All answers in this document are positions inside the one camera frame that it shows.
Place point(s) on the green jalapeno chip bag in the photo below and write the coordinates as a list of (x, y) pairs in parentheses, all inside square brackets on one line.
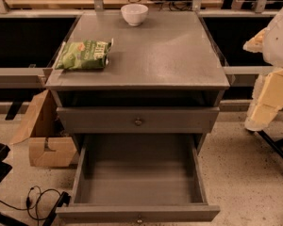
[(84, 55)]

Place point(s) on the open grey bottom drawer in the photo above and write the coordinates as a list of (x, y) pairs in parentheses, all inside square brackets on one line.
[(138, 178)]

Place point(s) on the black stand leg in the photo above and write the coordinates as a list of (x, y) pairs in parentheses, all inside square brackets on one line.
[(276, 145)]

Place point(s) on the white ceramic bowl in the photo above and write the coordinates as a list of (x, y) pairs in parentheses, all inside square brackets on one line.
[(134, 14)]

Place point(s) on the brown cardboard box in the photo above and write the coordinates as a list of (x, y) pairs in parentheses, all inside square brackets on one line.
[(39, 127)]

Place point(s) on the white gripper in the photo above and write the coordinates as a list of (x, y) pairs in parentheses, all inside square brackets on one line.
[(280, 39)]

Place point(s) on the grey middle drawer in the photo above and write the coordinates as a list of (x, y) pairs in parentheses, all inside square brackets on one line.
[(84, 120)]

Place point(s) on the grey drawer cabinet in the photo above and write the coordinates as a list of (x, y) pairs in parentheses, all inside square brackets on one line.
[(167, 61)]

